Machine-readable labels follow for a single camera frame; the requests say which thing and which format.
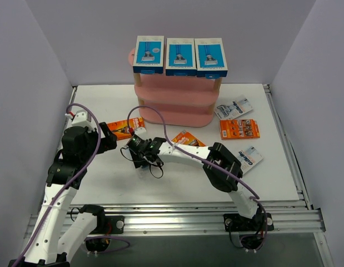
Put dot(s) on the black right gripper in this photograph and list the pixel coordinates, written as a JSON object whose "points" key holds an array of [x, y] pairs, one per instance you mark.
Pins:
{"points": [[136, 155]]}

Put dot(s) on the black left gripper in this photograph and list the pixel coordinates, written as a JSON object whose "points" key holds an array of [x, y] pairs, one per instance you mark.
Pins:
{"points": [[106, 136]]}

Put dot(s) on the blue Harry's box front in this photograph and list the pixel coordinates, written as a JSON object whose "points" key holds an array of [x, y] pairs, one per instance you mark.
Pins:
{"points": [[180, 57]]}

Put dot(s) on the white gillette pack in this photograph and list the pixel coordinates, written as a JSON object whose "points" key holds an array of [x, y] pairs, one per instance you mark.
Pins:
{"points": [[233, 109], [249, 158]]}

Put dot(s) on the blue Harry's razor box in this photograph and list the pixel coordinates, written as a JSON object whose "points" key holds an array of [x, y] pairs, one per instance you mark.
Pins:
{"points": [[210, 58]]}

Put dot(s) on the clear blister razor pack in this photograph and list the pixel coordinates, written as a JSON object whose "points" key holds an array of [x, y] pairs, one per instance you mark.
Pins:
{"points": [[143, 171]]}

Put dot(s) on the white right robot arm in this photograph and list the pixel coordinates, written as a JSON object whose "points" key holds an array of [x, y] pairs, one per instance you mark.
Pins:
{"points": [[222, 168]]}

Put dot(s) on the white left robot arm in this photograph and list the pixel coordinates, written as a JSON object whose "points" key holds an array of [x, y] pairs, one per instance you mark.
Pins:
{"points": [[47, 246]]}

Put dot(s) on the pink three-tier shelf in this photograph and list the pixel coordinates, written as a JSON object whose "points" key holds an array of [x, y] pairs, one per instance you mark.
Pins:
{"points": [[182, 100]]}

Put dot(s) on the orange Gillette Fusion box left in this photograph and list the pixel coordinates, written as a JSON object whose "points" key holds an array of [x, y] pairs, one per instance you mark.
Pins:
{"points": [[121, 128]]}

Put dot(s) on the orange Gillette box centre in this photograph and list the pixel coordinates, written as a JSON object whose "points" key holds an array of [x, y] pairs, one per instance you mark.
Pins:
{"points": [[186, 138]]}

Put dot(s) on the orange razor cartridge box right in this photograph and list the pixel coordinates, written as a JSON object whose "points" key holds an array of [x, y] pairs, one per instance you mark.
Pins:
{"points": [[239, 129]]}

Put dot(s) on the aluminium front rail frame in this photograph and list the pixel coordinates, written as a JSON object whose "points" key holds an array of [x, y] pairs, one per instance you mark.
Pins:
{"points": [[183, 202]]}

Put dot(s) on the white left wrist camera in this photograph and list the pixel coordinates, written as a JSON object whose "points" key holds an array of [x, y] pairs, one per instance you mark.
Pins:
{"points": [[81, 119]]}

